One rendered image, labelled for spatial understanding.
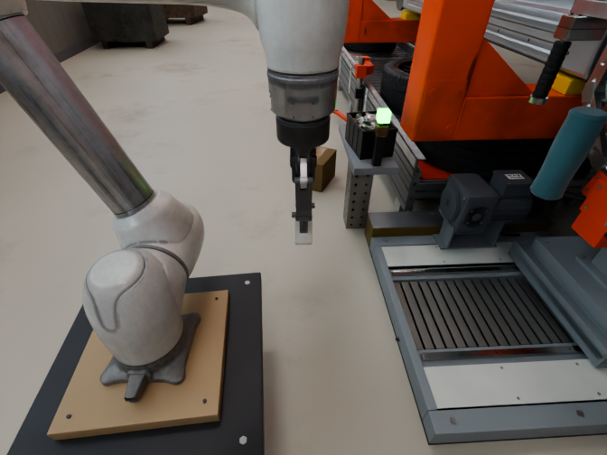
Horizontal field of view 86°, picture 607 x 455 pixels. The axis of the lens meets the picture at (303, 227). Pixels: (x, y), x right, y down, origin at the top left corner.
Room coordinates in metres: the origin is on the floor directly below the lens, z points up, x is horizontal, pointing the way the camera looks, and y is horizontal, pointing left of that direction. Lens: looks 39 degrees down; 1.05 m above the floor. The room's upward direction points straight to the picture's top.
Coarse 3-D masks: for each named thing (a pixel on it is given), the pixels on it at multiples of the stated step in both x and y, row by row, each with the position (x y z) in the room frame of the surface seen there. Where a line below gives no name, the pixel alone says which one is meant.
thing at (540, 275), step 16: (528, 240) 1.00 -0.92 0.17; (512, 256) 0.97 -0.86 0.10; (528, 256) 0.90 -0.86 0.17; (528, 272) 0.87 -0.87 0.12; (544, 272) 0.85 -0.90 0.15; (544, 288) 0.78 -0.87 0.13; (560, 288) 0.77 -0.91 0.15; (560, 304) 0.70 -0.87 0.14; (576, 304) 0.70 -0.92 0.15; (560, 320) 0.67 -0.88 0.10; (576, 320) 0.63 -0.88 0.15; (592, 320) 0.63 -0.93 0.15; (576, 336) 0.60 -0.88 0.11; (592, 336) 0.57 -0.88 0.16; (592, 352) 0.54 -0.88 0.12
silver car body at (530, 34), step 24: (408, 0) 3.17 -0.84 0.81; (504, 0) 1.79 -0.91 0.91; (528, 0) 1.63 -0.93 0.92; (552, 0) 1.49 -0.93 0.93; (504, 24) 1.71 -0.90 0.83; (528, 24) 1.53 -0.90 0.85; (552, 24) 1.40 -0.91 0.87; (504, 48) 1.66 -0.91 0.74; (528, 48) 1.48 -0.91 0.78; (576, 48) 1.24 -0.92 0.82; (576, 72) 1.19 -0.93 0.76
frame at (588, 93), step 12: (600, 60) 1.01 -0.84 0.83; (600, 72) 1.00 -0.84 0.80; (588, 84) 1.01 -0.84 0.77; (600, 84) 0.98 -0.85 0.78; (588, 96) 0.99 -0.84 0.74; (600, 96) 0.97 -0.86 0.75; (600, 108) 0.95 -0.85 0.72; (600, 144) 0.87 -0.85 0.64; (588, 156) 0.88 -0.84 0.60; (600, 156) 0.85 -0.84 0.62; (600, 168) 0.83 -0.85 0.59
